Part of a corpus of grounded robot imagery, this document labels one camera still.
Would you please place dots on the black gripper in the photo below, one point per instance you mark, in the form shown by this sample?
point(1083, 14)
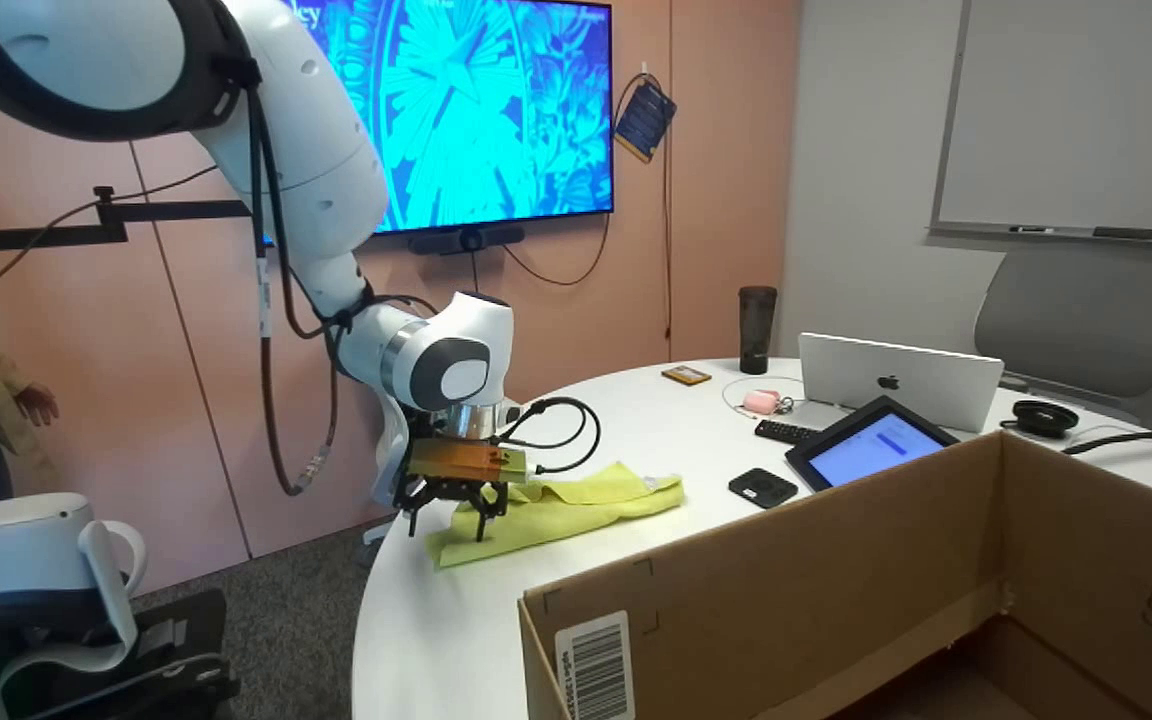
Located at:
point(456, 488)

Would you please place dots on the yellow towel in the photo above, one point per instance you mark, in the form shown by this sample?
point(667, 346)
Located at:
point(576, 505)

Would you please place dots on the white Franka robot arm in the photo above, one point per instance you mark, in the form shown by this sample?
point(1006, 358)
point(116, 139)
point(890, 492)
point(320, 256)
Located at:
point(320, 162)

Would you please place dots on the small orange box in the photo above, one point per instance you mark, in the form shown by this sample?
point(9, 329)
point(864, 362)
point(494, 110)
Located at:
point(686, 376)

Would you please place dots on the brown cardboard box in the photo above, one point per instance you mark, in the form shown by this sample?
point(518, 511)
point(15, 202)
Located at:
point(869, 601)

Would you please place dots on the black bar under television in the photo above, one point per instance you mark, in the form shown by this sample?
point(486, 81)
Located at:
point(465, 237)

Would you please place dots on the small black button pad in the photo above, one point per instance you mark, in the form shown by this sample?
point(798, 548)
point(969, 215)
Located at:
point(763, 487)

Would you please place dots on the pink case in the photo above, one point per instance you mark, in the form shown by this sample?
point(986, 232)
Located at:
point(763, 400)

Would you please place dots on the black equipment cart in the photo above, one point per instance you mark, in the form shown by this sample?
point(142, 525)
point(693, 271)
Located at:
point(137, 664)

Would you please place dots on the black remote control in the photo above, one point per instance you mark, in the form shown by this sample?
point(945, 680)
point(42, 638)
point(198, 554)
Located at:
point(780, 430)

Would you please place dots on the black cup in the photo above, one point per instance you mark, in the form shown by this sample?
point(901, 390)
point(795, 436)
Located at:
point(758, 329)

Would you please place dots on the black tablet with blue screen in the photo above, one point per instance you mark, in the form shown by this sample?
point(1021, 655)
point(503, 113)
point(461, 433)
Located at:
point(869, 444)

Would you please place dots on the white curved base cover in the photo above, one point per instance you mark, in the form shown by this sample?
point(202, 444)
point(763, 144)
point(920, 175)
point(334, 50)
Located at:
point(18, 563)

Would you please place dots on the silver laptop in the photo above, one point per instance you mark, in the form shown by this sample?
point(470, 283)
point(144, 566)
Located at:
point(897, 380)

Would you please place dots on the black round object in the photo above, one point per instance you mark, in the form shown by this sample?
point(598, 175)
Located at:
point(1044, 418)

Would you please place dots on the grey shell chair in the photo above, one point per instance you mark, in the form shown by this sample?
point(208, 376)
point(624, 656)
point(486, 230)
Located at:
point(1083, 323)

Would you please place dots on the whiteboard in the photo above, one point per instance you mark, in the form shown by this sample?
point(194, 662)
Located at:
point(1083, 113)

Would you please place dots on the wall television screen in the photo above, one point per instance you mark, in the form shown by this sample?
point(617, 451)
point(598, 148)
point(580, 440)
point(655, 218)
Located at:
point(498, 105)

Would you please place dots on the small wall tablet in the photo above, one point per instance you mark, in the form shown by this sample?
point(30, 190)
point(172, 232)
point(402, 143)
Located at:
point(645, 118)

